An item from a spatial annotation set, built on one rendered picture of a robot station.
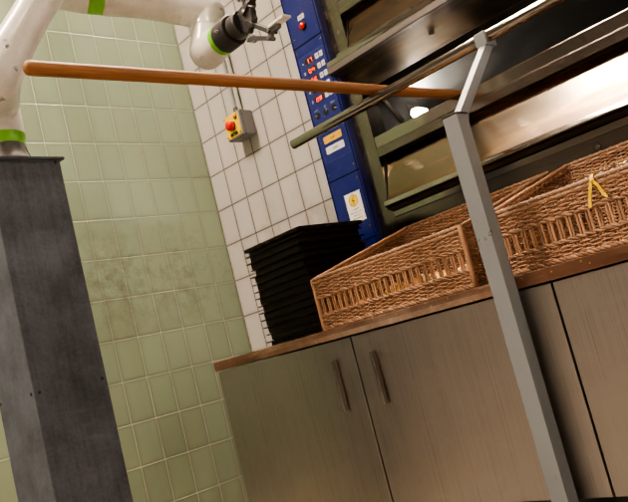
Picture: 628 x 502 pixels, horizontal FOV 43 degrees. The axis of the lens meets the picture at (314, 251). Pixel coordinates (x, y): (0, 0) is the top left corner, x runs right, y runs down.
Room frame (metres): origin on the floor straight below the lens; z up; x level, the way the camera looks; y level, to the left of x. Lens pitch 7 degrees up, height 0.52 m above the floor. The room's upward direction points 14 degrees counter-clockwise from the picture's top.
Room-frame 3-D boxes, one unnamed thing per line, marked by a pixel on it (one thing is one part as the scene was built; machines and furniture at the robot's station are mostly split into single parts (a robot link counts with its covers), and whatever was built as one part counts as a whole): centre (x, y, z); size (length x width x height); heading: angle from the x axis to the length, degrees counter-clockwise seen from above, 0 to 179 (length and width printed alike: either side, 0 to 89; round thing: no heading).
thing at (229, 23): (2.14, 0.03, 1.49); 0.09 x 0.07 x 0.08; 44
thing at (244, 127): (2.99, 0.16, 1.46); 0.10 x 0.07 x 0.10; 45
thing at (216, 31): (2.20, 0.08, 1.49); 0.12 x 0.06 x 0.09; 134
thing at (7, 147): (2.07, 0.78, 1.23); 0.26 x 0.15 x 0.06; 47
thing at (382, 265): (2.19, -0.33, 0.72); 0.56 x 0.49 x 0.28; 43
